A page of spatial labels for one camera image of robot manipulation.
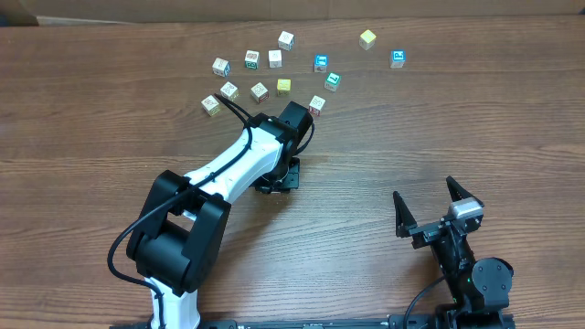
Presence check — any white block top centre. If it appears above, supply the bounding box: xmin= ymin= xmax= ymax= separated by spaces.
xmin=278 ymin=31 xmax=294 ymax=51

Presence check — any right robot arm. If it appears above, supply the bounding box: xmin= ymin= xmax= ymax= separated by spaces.
xmin=388 ymin=176 xmax=516 ymax=329

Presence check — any white block blue side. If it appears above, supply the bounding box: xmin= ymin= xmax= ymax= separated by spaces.
xmin=212 ymin=58 xmax=230 ymax=78

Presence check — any white block red letter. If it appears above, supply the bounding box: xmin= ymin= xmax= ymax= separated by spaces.
xmin=309 ymin=95 xmax=325 ymax=116

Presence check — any white X block yellow side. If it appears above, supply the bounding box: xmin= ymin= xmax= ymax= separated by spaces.
xmin=220 ymin=81 xmax=239 ymax=101

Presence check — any yellow K block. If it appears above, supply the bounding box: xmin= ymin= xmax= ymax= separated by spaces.
xmin=277 ymin=79 xmax=292 ymax=97

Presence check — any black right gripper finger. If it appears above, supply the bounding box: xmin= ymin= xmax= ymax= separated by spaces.
xmin=393 ymin=191 xmax=418 ymax=238
xmin=446 ymin=175 xmax=480 ymax=202

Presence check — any white block red side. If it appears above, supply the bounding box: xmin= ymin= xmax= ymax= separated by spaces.
xmin=250 ymin=82 xmax=270 ymax=103

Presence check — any green L block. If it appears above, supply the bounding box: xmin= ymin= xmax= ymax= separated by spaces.
xmin=324 ymin=72 xmax=342 ymax=92

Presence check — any plain white number block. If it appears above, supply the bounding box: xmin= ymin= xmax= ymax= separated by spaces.
xmin=268 ymin=50 xmax=282 ymax=69

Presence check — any white block green side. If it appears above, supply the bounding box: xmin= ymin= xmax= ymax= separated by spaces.
xmin=244 ymin=50 xmax=260 ymax=69

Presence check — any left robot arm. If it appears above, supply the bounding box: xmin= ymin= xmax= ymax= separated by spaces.
xmin=119 ymin=100 xmax=314 ymax=328

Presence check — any blue P block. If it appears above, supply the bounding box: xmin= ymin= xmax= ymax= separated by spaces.
xmin=389 ymin=49 xmax=406 ymax=69

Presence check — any yellow top block far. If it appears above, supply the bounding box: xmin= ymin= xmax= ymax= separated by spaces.
xmin=359 ymin=29 xmax=377 ymax=50

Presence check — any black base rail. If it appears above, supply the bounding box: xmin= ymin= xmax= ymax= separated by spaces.
xmin=110 ymin=314 xmax=516 ymax=329

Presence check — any blue T block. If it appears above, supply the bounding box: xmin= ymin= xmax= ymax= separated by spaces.
xmin=314 ymin=54 xmax=329 ymax=73

